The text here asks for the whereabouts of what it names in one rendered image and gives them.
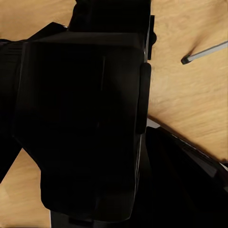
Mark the camera tripod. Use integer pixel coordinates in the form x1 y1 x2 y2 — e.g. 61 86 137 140
181 41 228 64

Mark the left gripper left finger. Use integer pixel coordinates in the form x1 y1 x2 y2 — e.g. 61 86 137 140
0 129 22 183

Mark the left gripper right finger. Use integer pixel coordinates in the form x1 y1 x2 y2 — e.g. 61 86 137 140
145 126 228 228

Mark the digital camera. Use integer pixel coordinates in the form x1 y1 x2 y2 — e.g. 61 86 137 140
0 0 157 228

